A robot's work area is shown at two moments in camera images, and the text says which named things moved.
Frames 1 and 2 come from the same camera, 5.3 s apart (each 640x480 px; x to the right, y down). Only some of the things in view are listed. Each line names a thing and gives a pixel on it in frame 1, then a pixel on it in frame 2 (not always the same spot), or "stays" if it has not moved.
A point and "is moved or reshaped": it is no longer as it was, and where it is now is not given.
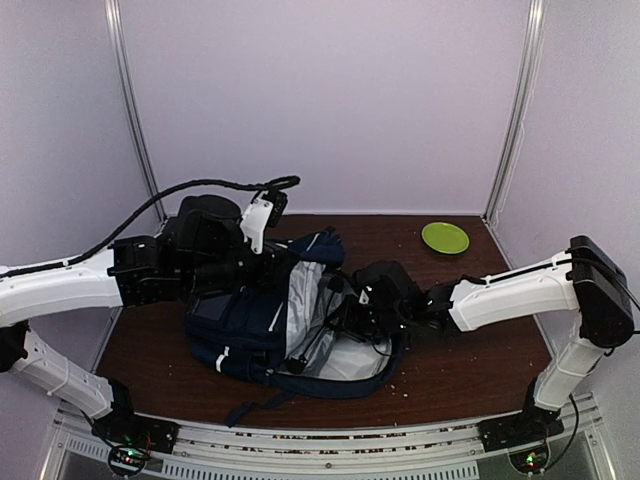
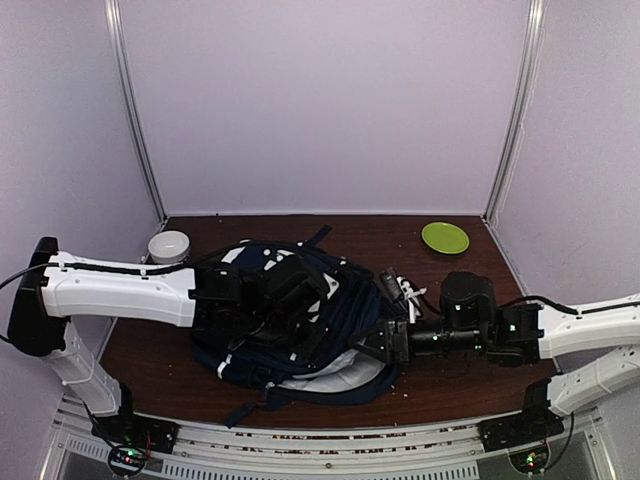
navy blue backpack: x=242 y=332 is moved or reshaped
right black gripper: x=346 y=323 -> x=394 y=342
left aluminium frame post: x=115 y=16 stays
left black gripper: x=275 y=264 -> x=300 y=347
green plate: x=445 y=237 stays
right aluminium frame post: x=531 y=56 stays
